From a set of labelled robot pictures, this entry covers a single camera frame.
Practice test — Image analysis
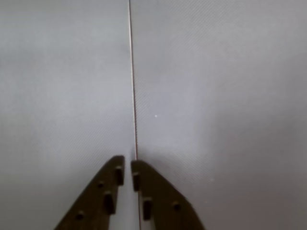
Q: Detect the grey table mat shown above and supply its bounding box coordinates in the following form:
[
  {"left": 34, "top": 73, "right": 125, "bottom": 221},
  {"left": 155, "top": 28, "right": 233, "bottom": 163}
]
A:
[
  {"left": 0, "top": 0, "right": 140, "bottom": 230},
  {"left": 129, "top": 0, "right": 307, "bottom": 230}
]

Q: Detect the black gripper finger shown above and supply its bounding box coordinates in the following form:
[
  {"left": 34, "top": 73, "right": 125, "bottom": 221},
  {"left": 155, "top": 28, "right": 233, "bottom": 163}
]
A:
[
  {"left": 54, "top": 155, "right": 126, "bottom": 230},
  {"left": 130, "top": 160, "right": 205, "bottom": 230}
]

